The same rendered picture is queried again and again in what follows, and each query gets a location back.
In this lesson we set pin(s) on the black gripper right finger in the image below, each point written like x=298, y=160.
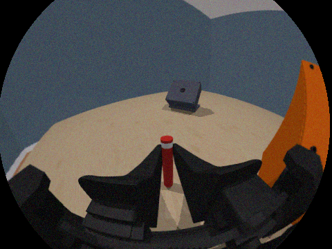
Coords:
x=201, y=180

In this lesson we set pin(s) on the dark red peg with white band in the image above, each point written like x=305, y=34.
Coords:
x=167, y=145

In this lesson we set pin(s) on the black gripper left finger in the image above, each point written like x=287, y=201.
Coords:
x=140, y=187

